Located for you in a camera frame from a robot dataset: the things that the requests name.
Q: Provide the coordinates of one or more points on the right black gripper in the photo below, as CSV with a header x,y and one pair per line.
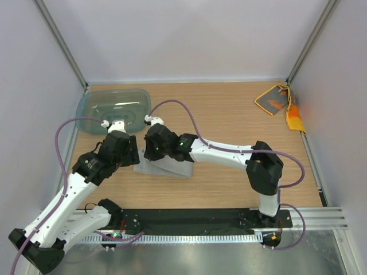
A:
x,y
149,153

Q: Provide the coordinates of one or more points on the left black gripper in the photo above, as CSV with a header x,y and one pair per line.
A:
x,y
132,157

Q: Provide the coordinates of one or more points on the grey panda towel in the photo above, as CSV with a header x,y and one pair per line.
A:
x,y
163,167

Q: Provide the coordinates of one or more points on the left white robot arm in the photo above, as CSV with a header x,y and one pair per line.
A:
x,y
47,239

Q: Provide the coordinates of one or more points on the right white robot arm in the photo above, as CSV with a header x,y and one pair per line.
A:
x,y
263,168

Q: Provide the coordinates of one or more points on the teal plastic container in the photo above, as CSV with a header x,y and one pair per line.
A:
x,y
130,105

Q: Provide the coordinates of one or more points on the grey orange towel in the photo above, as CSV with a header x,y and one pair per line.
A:
x,y
280,97

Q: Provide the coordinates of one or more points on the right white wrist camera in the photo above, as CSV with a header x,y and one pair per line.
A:
x,y
152,120

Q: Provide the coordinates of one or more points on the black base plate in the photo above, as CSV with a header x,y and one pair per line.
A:
x,y
205,219

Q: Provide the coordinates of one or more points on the white slotted cable duct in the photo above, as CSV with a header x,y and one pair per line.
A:
x,y
163,239

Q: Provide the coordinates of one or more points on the aluminium rail frame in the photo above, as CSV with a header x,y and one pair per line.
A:
x,y
211,59

